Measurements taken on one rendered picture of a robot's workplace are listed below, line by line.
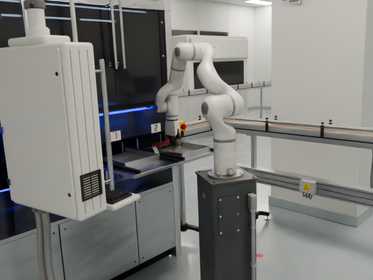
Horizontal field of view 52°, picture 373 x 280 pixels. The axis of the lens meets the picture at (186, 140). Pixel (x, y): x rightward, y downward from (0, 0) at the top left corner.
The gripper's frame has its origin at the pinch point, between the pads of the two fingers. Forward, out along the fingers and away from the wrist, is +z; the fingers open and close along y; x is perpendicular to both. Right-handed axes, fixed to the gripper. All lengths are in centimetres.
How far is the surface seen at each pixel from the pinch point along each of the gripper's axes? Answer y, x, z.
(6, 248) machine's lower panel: -17, -105, 39
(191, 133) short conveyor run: -29, 48, 4
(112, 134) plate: -17.3, -34.8, -9.2
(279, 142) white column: -12, 151, 28
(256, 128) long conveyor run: 4, 90, 3
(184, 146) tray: -3.6, 13.3, 5.7
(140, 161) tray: 8.6, -34.7, 4.2
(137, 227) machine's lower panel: -18, -21, 57
